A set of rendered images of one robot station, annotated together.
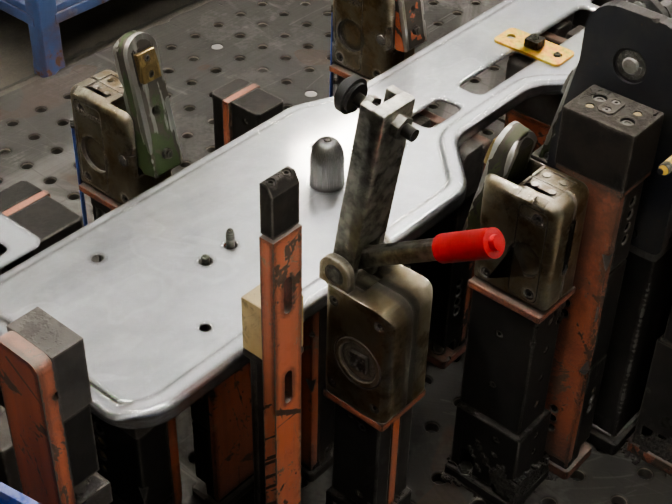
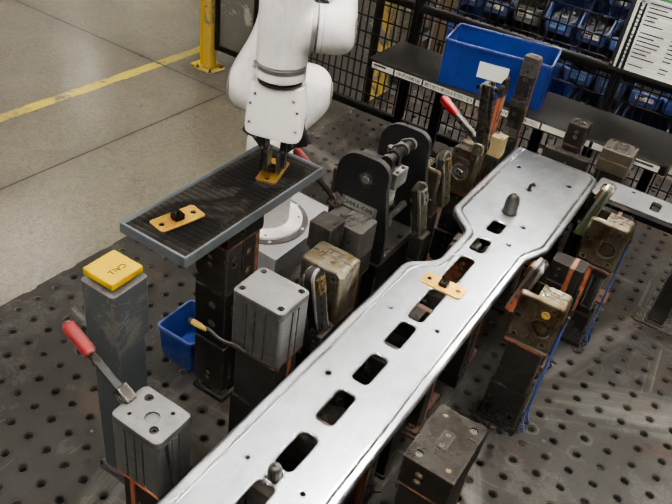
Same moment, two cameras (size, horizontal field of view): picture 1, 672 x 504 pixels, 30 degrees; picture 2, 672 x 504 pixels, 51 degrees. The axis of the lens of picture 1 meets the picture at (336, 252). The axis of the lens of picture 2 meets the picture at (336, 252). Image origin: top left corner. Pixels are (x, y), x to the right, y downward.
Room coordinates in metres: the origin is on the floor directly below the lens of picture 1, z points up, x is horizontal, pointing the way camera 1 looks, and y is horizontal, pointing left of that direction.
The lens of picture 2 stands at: (2.18, -0.64, 1.82)
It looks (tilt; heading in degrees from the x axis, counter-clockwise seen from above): 37 degrees down; 168
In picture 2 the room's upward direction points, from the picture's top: 9 degrees clockwise
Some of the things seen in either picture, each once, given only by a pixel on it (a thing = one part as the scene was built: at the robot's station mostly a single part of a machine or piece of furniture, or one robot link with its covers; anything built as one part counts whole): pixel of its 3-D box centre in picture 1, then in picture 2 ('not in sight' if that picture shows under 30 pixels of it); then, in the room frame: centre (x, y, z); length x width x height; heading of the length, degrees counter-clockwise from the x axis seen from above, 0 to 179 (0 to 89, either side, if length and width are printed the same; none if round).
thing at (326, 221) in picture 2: not in sight; (316, 301); (1.14, -0.43, 0.90); 0.05 x 0.05 x 0.40; 50
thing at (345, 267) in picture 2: not in sight; (321, 336); (1.23, -0.43, 0.89); 0.13 x 0.11 x 0.38; 50
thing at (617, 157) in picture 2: not in sight; (597, 206); (0.72, 0.37, 0.88); 0.08 x 0.08 x 0.36; 50
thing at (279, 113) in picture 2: not in sight; (278, 104); (1.08, -0.54, 1.29); 0.10 x 0.07 x 0.11; 68
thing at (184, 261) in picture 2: not in sight; (229, 196); (1.16, -0.61, 1.16); 0.37 x 0.14 x 0.02; 140
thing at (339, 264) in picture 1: (336, 271); not in sight; (0.74, 0.00, 1.06); 0.03 x 0.01 x 0.03; 50
